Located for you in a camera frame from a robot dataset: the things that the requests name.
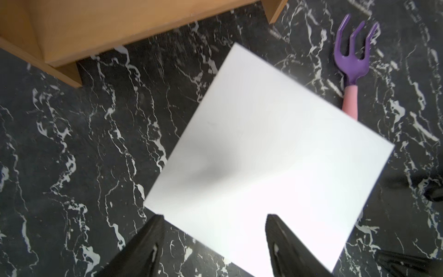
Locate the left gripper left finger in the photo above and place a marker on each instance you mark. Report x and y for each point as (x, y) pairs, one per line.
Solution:
(141, 256)

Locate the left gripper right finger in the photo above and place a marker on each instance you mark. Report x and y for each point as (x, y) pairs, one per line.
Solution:
(289, 257)

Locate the white mini drawer cabinet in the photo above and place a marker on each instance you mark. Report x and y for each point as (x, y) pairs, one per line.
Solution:
(260, 143)

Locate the purple pink toy rake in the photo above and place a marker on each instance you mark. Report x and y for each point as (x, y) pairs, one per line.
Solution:
(352, 66)

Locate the wooden shelf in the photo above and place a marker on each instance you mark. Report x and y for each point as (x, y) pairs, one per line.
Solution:
(54, 35)

